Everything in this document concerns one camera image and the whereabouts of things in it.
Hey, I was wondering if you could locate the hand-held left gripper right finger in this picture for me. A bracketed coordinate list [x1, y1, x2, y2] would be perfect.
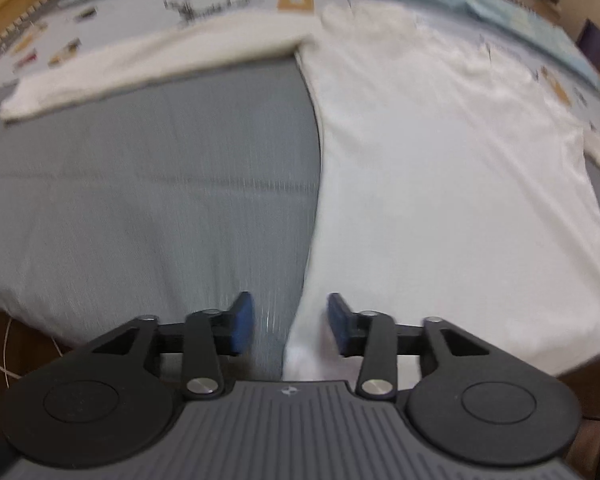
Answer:
[328, 292, 511, 401]

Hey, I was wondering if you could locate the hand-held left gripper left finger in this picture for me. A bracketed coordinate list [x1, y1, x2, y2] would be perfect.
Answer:
[87, 292, 255, 401]

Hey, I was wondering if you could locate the white long-sleeved shirt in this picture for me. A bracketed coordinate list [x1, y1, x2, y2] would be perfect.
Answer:
[0, 2, 600, 383]

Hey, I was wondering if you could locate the deer printed cloth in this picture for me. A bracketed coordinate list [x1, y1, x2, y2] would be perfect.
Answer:
[0, 0, 600, 142]

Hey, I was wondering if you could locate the light blue sheet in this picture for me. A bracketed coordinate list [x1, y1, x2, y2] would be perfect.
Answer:
[75, 0, 600, 97]

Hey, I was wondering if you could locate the purple box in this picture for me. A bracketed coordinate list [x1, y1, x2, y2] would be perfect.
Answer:
[577, 18, 600, 72]

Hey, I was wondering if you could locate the white cable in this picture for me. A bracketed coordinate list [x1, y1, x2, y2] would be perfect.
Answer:
[0, 317, 63, 441]

